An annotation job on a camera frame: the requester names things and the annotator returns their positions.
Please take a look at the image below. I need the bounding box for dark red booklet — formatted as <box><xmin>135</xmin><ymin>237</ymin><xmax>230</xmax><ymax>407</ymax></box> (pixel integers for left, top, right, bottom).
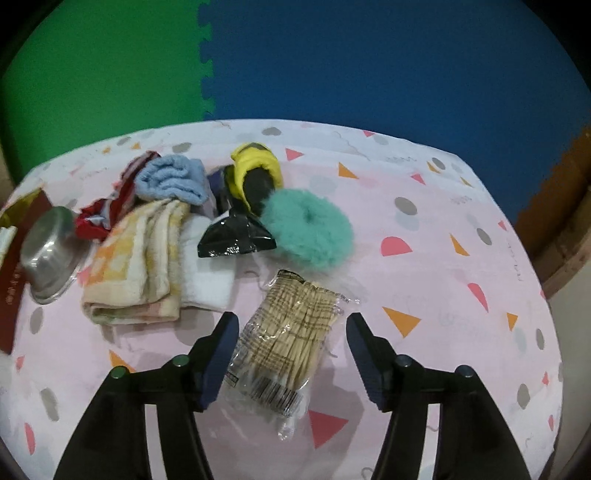
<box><xmin>0</xmin><ymin>189</ymin><xmax>51</xmax><ymax>356</ymax></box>

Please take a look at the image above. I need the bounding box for pink patterned tablecloth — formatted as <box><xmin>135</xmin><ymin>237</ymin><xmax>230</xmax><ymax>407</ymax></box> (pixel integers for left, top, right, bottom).
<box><xmin>0</xmin><ymin>119</ymin><xmax>566</xmax><ymax>480</ymax></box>

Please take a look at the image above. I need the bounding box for light blue towel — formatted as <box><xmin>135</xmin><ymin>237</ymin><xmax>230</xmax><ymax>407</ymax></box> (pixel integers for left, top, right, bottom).
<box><xmin>135</xmin><ymin>154</ymin><xmax>211</xmax><ymax>206</ymax></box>

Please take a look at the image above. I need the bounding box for blue foam mat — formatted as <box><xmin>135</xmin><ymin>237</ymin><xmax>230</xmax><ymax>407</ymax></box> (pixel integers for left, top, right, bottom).
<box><xmin>196</xmin><ymin>0</ymin><xmax>591</xmax><ymax>217</ymax></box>

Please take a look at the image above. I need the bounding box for white towel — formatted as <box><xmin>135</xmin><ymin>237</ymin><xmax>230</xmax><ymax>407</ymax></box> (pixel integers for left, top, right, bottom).
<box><xmin>178</xmin><ymin>215</ymin><xmax>236</xmax><ymax>311</ymax></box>

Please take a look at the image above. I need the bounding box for black glossy plastic packet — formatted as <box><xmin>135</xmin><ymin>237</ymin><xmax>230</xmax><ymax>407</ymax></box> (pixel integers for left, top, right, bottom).
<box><xmin>198</xmin><ymin>167</ymin><xmax>274</xmax><ymax>259</ymax></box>

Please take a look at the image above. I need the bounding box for green foam mat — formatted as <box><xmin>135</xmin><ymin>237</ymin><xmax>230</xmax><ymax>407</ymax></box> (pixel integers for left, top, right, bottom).
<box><xmin>0</xmin><ymin>0</ymin><xmax>218</xmax><ymax>185</ymax></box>

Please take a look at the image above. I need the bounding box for packet of wooden sticks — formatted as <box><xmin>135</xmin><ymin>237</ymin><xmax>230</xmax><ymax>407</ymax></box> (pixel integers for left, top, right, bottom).
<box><xmin>222</xmin><ymin>270</ymin><xmax>363</xmax><ymax>439</ymax></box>

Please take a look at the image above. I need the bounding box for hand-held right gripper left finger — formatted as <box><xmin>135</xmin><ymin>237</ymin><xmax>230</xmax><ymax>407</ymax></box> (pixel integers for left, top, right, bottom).
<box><xmin>53</xmin><ymin>311</ymin><xmax>241</xmax><ymax>480</ymax></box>

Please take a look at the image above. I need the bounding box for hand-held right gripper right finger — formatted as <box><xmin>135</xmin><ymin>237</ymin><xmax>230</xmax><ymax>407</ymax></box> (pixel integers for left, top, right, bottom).
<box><xmin>345</xmin><ymin>312</ymin><xmax>534</xmax><ymax>480</ymax></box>

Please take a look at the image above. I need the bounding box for yellow folding umbrella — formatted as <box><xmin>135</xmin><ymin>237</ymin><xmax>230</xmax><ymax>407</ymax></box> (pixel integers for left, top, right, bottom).
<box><xmin>224</xmin><ymin>142</ymin><xmax>284</xmax><ymax>215</ymax></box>

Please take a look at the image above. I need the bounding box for stainless steel bowl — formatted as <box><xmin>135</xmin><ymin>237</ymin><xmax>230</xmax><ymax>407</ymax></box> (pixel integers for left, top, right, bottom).
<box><xmin>21</xmin><ymin>206</ymin><xmax>93</xmax><ymax>305</ymax></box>

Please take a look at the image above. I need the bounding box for red and white cloth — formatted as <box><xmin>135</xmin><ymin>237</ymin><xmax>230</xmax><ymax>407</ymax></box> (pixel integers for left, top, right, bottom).
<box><xmin>76</xmin><ymin>150</ymin><xmax>162</xmax><ymax>241</ymax></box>

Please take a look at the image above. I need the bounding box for yellow orange patterned towel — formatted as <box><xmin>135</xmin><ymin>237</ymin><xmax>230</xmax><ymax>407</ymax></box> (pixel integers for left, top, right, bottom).
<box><xmin>82</xmin><ymin>199</ymin><xmax>192</xmax><ymax>324</ymax></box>

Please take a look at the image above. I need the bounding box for brown foam mat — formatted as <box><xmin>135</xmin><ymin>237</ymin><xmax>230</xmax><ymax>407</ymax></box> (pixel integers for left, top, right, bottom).
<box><xmin>515</xmin><ymin>117</ymin><xmax>591</xmax><ymax>264</ymax></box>

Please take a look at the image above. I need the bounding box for teal fluffy scrunchie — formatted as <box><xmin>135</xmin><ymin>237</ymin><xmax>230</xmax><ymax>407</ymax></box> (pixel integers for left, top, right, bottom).
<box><xmin>263</xmin><ymin>188</ymin><xmax>355</xmax><ymax>272</ymax></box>

